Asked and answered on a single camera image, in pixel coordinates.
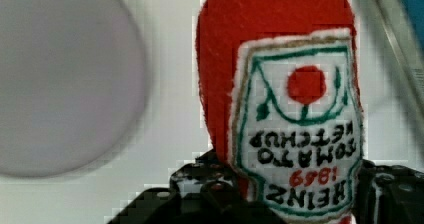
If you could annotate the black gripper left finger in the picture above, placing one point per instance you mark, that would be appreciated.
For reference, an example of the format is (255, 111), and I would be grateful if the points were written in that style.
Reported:
(202, 192)

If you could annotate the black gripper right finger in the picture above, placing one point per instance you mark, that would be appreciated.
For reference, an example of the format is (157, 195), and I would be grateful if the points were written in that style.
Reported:
(389, 195)

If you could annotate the red plush ketchup bottle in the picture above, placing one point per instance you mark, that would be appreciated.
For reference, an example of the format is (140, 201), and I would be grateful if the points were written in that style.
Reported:
(278, 85)

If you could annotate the black toaster oven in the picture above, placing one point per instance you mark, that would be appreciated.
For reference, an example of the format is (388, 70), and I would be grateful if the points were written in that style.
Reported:
(391, 54)

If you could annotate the lilac round plate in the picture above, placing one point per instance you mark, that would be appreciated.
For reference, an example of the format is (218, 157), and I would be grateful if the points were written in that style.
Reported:
(72, 82)

